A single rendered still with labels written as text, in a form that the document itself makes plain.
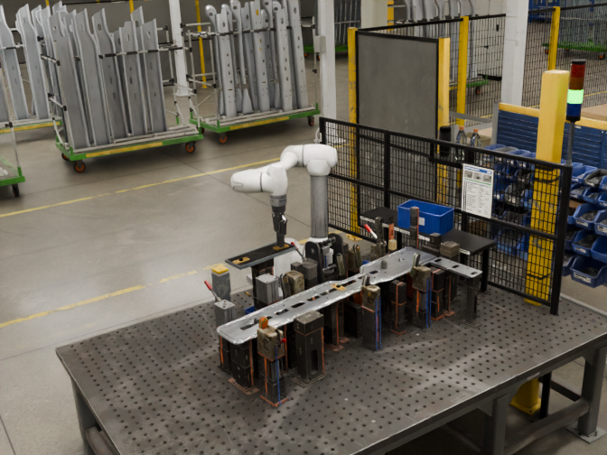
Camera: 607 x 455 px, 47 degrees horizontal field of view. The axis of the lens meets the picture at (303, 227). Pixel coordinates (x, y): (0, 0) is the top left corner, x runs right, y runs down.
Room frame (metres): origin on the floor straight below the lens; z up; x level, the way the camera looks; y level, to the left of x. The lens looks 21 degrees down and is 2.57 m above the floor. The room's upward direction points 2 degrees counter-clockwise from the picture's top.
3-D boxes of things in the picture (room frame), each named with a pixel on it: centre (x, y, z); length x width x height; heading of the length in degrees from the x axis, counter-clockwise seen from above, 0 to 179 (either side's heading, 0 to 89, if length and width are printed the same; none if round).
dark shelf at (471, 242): (3.96, -0.73, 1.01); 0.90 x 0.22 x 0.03; 40
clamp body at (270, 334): (2.71, 0.17, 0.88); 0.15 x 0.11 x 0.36; 40
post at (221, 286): (3.18, 0.42, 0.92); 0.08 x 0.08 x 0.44; 40
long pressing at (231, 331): (3.22, -0.16, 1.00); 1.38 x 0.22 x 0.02; 130
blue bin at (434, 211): (3.95, -0.74, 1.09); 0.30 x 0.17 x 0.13; 48
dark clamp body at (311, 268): (3.36, -0.01, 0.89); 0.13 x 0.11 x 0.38; 40
